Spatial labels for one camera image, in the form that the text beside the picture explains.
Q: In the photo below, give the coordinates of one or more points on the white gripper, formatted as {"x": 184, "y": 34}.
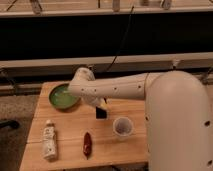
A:
{"x": 96, "y": 102}

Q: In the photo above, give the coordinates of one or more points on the black eraser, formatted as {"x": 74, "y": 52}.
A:
{"x": 101, "y": 113}

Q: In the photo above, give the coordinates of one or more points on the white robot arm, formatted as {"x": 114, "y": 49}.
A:
{"x": 177, "y": 109}

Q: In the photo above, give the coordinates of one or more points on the wooden board table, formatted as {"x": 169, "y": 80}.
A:
{"x": 71, "y": 126}

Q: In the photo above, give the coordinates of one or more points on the green bowl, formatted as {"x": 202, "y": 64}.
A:
{"x": 60, "y": 98}

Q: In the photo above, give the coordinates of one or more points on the red chili pepper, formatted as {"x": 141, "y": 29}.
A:
{"x": 87, "y": 146}

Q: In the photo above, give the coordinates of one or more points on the white tube bottle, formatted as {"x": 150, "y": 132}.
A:
{"x": 49, "y": 142}

